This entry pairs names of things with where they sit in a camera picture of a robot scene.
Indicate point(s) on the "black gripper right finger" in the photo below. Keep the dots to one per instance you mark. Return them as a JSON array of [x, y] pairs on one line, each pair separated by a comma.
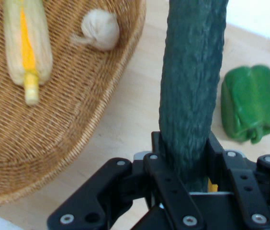
[[247, 187]]

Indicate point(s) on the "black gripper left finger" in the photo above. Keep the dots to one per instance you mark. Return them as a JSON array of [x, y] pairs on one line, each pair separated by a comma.
[[106, 189]]

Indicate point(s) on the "dark green cucumber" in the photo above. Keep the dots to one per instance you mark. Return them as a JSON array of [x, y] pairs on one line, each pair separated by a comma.
[[190, 83]]

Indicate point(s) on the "green bell pepper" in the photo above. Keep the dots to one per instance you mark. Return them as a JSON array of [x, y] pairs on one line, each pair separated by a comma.
[[252, 103]]

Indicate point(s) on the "woven wicker basket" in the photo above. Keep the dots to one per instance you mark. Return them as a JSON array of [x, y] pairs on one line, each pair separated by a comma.
[[65, 107]]

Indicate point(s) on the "white garlic bulb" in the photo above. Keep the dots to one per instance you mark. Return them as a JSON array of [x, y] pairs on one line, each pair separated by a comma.
[[100, 30]]

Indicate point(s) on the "yellow corn cob with husk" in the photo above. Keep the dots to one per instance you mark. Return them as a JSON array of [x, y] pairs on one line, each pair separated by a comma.
[[26, 48]]

